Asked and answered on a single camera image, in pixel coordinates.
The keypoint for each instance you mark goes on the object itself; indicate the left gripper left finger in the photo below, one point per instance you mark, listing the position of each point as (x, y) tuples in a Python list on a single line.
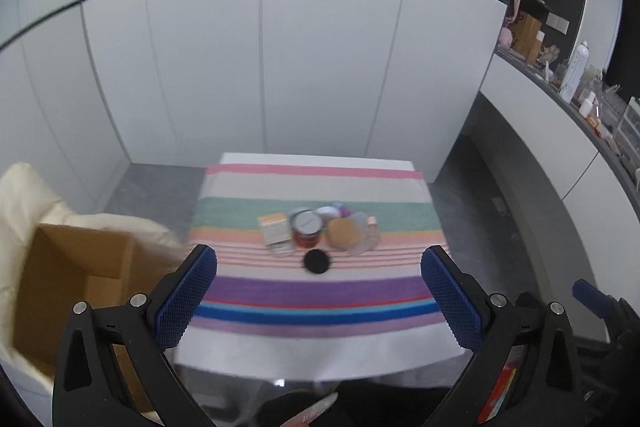
[(89, 389)]

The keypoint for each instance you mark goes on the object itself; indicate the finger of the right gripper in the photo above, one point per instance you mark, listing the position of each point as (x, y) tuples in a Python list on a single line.
[(590, 297)]

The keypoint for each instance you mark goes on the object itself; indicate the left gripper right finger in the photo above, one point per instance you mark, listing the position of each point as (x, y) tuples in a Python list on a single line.
[(524, 368)]

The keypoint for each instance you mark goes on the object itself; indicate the clear bottle pink cap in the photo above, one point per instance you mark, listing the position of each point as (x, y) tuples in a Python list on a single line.
[(373, 235)]

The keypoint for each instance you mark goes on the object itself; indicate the clear square plastic case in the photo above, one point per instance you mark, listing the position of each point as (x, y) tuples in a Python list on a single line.
[(360, 218)]

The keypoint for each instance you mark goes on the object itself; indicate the orange white carton box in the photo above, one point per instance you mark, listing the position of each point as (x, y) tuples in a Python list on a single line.
[(277, 234)]

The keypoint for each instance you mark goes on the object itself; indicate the tan teardrop makeup sponge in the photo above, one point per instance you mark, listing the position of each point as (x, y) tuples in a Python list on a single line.
[(342, 233)]

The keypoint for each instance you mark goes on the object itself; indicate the small purple blue tube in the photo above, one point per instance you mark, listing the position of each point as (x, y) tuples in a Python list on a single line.
[(342, 209)]

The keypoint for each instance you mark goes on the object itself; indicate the red tin can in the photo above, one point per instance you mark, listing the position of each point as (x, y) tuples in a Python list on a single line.
[(307, 227)]

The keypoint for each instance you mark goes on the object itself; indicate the white round compact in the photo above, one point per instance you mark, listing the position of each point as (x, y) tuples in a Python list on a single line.
[(328, 212)]

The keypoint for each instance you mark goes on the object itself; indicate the brown cardboard box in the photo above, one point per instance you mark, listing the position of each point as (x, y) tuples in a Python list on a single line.
[(65, 265)]

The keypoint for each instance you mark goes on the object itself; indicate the striped colourful cloth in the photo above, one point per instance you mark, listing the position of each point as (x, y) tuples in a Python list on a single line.
[(267, 318)]

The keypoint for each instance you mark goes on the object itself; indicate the clear drawer organizer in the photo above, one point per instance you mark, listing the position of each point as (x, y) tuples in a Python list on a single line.
[(627, 131)]

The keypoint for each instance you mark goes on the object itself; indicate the cream padded armchair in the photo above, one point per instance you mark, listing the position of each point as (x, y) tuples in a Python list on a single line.
[(26, 203)]

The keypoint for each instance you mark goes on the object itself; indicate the small white bottle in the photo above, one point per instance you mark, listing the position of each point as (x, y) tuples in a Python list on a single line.
[(586, 107)]

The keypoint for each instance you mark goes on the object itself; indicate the white spray can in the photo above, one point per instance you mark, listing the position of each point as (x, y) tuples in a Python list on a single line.
[(574, 71)]

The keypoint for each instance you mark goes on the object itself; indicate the brown paper bag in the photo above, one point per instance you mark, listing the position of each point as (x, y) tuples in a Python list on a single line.
[(524, 30)]

